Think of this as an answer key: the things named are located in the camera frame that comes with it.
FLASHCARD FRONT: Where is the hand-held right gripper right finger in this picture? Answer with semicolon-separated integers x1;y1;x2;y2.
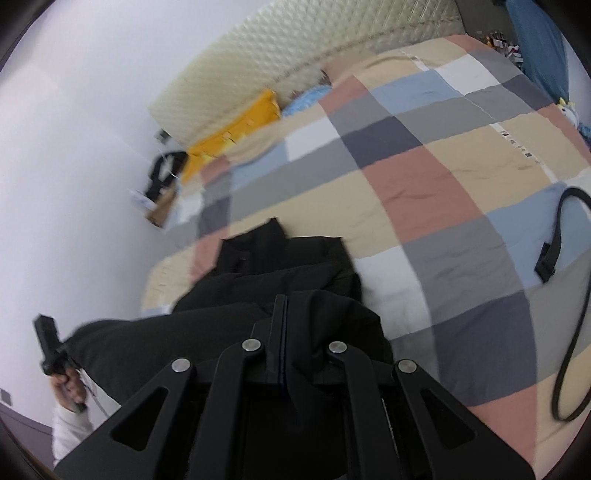
284;290;536;480

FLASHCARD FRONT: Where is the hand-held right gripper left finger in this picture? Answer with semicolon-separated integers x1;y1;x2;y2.
54;294;288;480

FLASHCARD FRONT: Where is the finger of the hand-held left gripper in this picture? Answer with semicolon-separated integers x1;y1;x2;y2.
32;314;64;366

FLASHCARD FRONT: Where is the black puffer jacket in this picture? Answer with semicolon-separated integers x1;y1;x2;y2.
62;217;394;480

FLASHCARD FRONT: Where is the person's left hand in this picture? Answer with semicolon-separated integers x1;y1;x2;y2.
49;368;88;413

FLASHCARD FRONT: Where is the checked patchwork blanket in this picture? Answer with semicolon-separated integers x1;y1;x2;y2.
141;34;591;472

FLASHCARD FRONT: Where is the black bag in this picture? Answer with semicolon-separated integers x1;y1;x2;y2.
145;150;190;202

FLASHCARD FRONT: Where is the yellow pillow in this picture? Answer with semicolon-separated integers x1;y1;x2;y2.
180;89;283;185

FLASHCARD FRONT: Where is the light blue cloth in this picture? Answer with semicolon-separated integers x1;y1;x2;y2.
281;85;334;117

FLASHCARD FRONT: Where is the black belt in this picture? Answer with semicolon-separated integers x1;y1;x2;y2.
533;185;591;422

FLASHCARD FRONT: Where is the cream quilted headboard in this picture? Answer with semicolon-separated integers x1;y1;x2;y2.
148;0;462;145

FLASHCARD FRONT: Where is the yellow white plush toy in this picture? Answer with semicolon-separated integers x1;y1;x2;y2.
556;97;581;123

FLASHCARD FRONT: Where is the small bedside clutter pile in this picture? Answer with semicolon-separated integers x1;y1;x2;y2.
478;30;523;64

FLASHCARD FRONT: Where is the blue hanging towel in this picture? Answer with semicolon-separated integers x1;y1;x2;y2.
505;0;570;103

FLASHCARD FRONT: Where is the thin grey cable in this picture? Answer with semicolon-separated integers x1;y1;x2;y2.
76;368;124;420

